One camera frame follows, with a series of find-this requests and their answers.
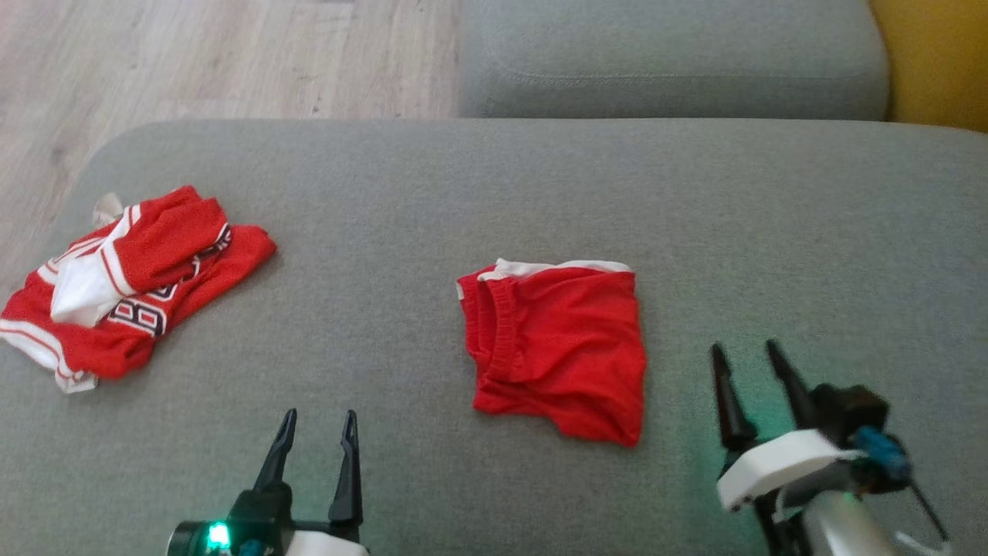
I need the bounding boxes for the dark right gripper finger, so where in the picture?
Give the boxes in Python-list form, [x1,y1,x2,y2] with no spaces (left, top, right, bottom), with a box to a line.
[765,339,821,431]
[709,343,759,454]

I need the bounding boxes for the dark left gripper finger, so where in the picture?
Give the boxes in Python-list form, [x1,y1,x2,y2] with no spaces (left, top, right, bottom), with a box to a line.
[254,408,299,497]
[328,409,364,532]

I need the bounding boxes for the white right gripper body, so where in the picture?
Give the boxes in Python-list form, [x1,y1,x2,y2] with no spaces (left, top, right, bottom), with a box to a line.
[716,429,859,514]

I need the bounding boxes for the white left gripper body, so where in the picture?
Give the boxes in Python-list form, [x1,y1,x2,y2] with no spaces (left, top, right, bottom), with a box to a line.
[284,524,371,556]

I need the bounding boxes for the red white-trimmed basketball shorts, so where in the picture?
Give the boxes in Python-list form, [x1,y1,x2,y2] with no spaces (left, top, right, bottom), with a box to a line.
[455,258,648,449]

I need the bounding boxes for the red Bulls basketball jersey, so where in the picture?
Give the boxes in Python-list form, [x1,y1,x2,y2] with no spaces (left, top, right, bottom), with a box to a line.
[0,185,278,395]

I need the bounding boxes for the grey fabric sofa seat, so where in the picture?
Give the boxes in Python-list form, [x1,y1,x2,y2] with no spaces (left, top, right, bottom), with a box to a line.
[0,117,988,556]

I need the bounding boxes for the grey sofa cushion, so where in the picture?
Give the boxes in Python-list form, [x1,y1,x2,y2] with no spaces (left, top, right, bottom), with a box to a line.
[456,0,891,121]

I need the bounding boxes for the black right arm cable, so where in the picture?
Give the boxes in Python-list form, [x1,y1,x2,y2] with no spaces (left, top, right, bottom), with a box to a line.
[906,477,952,543]

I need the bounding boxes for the white cable tag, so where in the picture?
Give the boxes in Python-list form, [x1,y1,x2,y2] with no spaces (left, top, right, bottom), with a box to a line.
[894,531,955,556]

